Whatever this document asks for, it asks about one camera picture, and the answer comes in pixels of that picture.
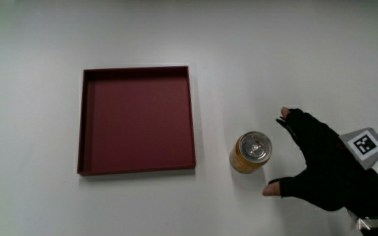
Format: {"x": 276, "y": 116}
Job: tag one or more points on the dark red square tray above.
{"x": 136, "y": 121}

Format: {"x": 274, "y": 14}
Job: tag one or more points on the golden drink can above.
{"x": 246, "y": 162}

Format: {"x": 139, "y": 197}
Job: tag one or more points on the white desk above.
{"x": 28, "y": 131}

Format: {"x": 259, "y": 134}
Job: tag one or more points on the person's right forearm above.
{"x": 377, "y": 200}

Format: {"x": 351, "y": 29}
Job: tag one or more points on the person's right hand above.
{"x": 323, "y": 164}

